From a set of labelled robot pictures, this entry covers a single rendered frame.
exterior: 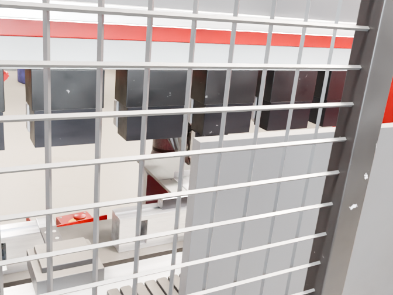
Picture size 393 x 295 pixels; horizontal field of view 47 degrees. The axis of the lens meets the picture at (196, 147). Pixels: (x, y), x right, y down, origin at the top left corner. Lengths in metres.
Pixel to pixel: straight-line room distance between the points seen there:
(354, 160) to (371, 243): 0.54
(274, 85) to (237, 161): 0.64
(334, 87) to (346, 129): 1.03
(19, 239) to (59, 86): 0.36
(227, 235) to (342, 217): 0.31
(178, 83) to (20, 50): 0.35
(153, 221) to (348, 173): 0.89
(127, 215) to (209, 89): 0.37
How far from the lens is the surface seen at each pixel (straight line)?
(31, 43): 0.96
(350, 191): 0.35
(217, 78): 1.12
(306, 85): 1.29
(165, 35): 1.03
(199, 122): 1.14
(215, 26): 0.85
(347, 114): 0.33
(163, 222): 1.20
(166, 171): 1.36
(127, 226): 1.16
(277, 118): 1.26
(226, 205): 0.62
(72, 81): 0.98
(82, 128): 1.01
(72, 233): 1.28
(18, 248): 1.11
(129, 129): 1.05
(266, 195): 0.65
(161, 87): 1.05
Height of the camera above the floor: 1.51
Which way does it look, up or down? 19 degrees down
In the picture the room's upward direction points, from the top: 6 degrees clockwise
